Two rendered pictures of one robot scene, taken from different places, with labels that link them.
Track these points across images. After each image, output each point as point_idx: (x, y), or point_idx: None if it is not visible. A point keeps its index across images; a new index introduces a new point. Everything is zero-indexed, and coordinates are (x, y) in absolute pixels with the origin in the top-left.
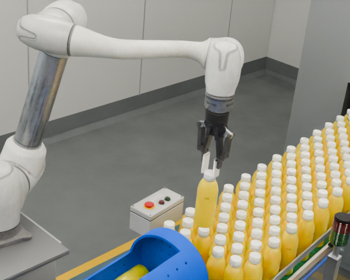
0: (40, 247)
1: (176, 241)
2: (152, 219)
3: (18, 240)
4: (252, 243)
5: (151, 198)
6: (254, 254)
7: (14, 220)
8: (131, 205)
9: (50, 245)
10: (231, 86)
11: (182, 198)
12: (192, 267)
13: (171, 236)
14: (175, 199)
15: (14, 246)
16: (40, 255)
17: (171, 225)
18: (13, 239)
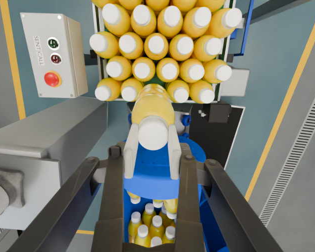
0: (40, 175)
1: (172, 193)
2: (77, 92)
3: (21, 184)
4: (211, 52)
5: (38, 60)
6: (223, 73)
7: (0, 200)
8: (39, 95)
9: (42, 168)
10: None
11: (63, 19)
12: (198, 185)
13: (162, 191)
14: (60, 33)
15: (27, 188)
16: (50, 182)
17: (107, 95)
18: (19, 188)
